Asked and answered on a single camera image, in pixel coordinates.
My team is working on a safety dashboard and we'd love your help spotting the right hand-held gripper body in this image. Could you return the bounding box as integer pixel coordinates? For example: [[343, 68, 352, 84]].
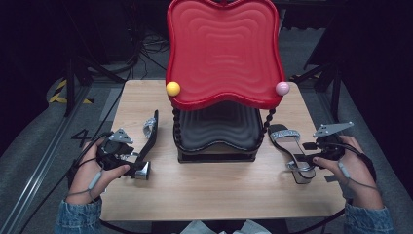
[[313, 121, 355, 161]]

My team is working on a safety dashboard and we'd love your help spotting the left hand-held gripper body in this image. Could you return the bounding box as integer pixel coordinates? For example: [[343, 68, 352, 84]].
[[96, 128, 135, 171]]

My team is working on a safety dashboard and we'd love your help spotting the black high-heeled sandal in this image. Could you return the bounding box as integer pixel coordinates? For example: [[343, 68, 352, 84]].
[[132, 109, 160, 180], [267, 124, 318, 185]]

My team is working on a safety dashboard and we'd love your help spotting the person's left hand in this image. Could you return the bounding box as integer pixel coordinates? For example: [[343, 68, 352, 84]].
[[66, 137, 131, 206]]

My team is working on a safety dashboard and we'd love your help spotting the person's right hand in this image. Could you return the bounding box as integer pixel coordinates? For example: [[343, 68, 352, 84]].
[[313, 135, 385, 210]]

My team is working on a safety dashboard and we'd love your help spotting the black metal stand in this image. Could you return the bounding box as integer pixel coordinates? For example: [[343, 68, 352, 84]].
[[291, 61, 344, 122], [61, 55, 126, 118]]

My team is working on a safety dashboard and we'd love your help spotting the yellow and black floor tape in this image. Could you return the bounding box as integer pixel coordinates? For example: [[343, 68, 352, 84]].
[[48, 79, 95, 105]]

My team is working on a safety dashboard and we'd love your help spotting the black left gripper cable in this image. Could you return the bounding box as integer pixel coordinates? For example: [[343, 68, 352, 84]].
[[66, 131, 113, 188]]

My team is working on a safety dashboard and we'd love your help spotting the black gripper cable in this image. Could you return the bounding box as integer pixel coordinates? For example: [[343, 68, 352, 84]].
[[339, 141, 378, 183], [66, 131, 113, 188]]

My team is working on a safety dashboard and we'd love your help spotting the grey right gripper cable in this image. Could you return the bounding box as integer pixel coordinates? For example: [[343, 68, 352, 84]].
[[336, 160, 382, 196]]

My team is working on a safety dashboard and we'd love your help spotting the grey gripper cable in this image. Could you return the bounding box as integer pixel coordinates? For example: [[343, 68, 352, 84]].
[[66, 169, 104, 201], [336, 160, 382, 196]]

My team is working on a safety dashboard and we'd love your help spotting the grey left gripper cable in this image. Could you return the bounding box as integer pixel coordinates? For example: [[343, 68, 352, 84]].
[[66, 169, 104, 201]]

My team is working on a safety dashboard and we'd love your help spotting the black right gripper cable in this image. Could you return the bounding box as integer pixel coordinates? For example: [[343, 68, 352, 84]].
[[339, 141, 378, 183]]

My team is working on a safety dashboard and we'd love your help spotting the metal floor rail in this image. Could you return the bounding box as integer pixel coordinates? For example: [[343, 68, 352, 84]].
[[0, 87, 94, 234]]

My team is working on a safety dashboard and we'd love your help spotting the bundle of floor cables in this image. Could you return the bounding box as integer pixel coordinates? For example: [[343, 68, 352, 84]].
[[128, 19, 171, 74]]

